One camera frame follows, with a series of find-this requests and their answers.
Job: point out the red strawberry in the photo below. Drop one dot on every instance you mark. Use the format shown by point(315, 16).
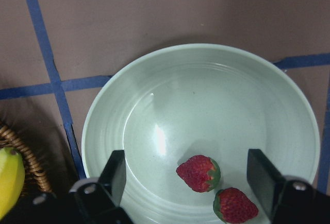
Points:
point(232, 206)
point(200, 173)

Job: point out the wicker fruit basket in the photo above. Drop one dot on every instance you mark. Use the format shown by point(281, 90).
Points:
point(36, 179)

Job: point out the light green plate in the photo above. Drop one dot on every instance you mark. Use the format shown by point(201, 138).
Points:
point(207, 99)

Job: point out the yellow banana bunch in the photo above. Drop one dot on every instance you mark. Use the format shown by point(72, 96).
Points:
point(12, 178)

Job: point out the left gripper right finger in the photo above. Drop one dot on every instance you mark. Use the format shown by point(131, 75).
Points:
point(265, 180)

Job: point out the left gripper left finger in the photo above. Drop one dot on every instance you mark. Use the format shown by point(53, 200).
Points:
point(113, 176)

